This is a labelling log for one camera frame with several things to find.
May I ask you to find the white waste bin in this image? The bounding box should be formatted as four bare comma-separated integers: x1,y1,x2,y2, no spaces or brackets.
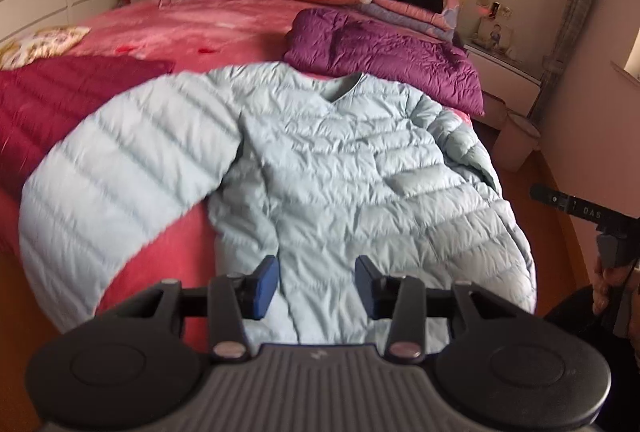
491,111,541,172

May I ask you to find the wall socket with red light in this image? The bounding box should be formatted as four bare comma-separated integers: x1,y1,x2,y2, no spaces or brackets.
475,0,512,20

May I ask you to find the person's right hand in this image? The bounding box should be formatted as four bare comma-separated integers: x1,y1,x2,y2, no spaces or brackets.
592,259,640,348

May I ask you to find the floral yellow white pillow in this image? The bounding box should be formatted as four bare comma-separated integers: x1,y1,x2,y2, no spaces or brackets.
1,26,91,70

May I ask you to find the grey plaid curtain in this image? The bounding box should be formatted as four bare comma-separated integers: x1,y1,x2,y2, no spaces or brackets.
528,0,594,126

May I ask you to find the dark red down jacket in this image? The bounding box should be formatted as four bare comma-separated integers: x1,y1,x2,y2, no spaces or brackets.
0,55,175,200

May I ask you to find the lavender folded blanket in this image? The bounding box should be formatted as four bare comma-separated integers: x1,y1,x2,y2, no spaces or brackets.
355,2,457,42

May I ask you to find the purple down jacket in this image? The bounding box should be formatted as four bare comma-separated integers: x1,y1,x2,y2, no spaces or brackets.
283,8,485,116

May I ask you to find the white right nightstand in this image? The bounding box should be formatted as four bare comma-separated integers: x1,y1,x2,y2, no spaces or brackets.
464,44,540,130

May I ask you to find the framed child photo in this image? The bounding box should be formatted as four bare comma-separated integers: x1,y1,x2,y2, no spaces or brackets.
474,16,513,54

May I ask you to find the light blue down jacket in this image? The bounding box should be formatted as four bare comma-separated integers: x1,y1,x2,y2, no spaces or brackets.
20,63,537,345

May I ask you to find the pink folded blanket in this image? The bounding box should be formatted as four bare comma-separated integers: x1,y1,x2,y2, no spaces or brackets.
373,0,460,30

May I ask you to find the pink heart bed sheet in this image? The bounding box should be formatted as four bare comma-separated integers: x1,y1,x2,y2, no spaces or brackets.
0,0,476,353

